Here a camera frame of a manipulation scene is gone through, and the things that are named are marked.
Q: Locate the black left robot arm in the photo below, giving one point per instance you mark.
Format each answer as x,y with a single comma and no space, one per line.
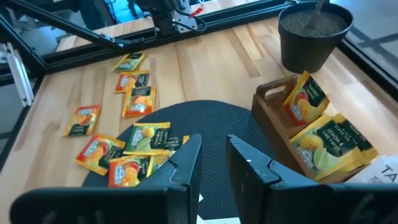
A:
164,21

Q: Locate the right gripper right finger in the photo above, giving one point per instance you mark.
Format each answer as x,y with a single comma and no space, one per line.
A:
252,180

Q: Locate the green plant in black pot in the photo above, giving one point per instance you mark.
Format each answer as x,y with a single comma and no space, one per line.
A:
311,53

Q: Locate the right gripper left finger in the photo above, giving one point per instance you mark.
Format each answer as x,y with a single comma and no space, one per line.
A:
183,174

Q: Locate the round dark woven placemat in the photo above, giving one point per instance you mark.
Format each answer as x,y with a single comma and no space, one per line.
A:
211,121

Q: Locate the white metal bar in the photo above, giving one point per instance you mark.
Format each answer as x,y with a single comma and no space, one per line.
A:
18,74

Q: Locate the mango orange tea bag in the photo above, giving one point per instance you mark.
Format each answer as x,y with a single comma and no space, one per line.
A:
82,120
127,171
140,102
99,154
306,101
132,81

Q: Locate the brown wooden tea organizer box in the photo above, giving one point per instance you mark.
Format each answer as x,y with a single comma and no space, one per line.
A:
270,115

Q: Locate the white Tazo tea packet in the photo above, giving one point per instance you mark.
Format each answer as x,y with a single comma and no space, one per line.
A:
382,169

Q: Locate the black aluminium table frame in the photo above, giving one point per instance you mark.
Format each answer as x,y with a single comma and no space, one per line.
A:
93,53

